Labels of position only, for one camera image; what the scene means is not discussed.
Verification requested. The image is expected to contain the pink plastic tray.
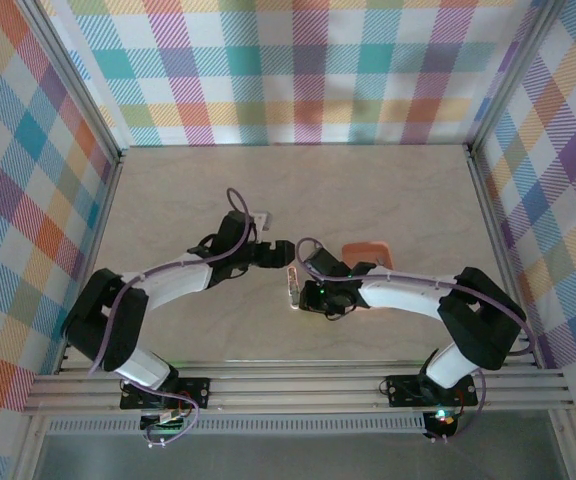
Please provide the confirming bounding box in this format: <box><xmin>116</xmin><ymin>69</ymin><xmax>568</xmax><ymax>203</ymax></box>
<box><xmin>341</xmin><ymin>241</ymin><xmax>395</xmax><ymax>314</ymax></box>

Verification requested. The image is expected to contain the black controller box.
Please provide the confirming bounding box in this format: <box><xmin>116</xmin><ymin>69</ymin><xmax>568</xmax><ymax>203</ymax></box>
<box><xmin>140</xmin><ymin>409</ymin><xmax>187</xmax><ymax>436</ymax></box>
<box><xmin>425</xmin><ymin>409</ymin><xmax>462</xmax><ymax>441</ymax></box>

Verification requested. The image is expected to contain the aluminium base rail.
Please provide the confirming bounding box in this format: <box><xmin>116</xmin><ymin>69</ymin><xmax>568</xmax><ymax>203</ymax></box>
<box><xmin>22</xmin><ymin>367</ymin><xmax>576</xmax><ymax>414</ymax></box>

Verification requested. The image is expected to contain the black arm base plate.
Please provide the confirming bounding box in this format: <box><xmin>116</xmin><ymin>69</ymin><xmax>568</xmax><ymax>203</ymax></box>
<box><xmin>385</xmin><ymin>374</ymin><xmax>479</xmax><ymax>409</ymax></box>
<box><xmin>119</xmin><ymin>377</ymin><xmax>212</xmax><ymax>411</ymax></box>

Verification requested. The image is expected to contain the grey slotted cable duct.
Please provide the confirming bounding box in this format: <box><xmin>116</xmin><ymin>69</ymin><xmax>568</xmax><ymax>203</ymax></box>
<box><xmin>47</xmin><ymin>418</ymin><xmax>427</xmax><ymax>435</ymax></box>

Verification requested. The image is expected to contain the aluminium table side rail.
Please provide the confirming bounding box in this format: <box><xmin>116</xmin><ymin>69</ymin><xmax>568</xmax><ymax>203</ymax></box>
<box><xmin>55</xmin><ymin>149</ymin><xmax>129</xmax><ymax>376</ymax></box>
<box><xmin>465</xmin><ymin>144</ymin><xmax>542</xmax><ymax>369</ymax></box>

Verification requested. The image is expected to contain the aluminium frame post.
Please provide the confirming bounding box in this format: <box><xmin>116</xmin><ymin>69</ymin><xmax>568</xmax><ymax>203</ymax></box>
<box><xmin>15</xmin><ymin>0</ymin><xmax>129</xmax><ymax>171</ymax></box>
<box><xmin>465</xmin><ymin>0</ymin><xmax>569</xmax><ymax>156</ymax></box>

